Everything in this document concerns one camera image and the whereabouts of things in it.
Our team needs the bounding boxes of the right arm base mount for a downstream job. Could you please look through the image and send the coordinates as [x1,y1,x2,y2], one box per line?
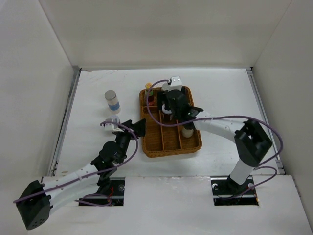
[211,177,259,206]

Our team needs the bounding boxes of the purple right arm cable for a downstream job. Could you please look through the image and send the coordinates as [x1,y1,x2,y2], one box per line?
[144,78,284,196]

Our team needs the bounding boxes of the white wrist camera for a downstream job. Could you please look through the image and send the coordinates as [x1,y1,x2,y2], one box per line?
[101,118,121,132]
[166,76,182,91]

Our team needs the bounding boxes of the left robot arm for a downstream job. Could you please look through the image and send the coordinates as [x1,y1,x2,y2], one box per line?
[14,117,146,231]

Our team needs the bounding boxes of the silver-topped white seasoning grinder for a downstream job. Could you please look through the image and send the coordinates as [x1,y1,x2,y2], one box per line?
[181,123,195,138]

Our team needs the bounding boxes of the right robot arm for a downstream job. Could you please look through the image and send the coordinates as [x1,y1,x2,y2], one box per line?
[157,90,272,195]

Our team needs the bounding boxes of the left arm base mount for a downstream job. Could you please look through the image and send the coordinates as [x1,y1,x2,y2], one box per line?
[76,178,126,207]

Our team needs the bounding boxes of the white-lid dark spice jar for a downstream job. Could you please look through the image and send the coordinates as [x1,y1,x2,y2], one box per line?
[162,104,173,122]

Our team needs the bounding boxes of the blue-label jar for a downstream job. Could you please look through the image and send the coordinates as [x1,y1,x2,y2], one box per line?
[105,90,120,114]
[161,82,171,92]

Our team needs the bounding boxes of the red sauce bottle yellow cap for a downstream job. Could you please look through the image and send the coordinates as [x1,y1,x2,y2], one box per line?
[145,83,155,106]

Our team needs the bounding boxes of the brown wicker divided basket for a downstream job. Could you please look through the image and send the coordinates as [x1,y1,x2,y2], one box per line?
[139,88,202,158]

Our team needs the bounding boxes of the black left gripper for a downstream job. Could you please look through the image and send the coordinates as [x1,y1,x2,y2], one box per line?
[113,118,145,164]

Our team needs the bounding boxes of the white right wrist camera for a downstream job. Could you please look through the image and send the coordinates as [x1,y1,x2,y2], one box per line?
[166,76,182,91]

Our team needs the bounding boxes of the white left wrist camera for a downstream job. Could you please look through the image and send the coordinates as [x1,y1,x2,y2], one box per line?
[101,118,121,132]

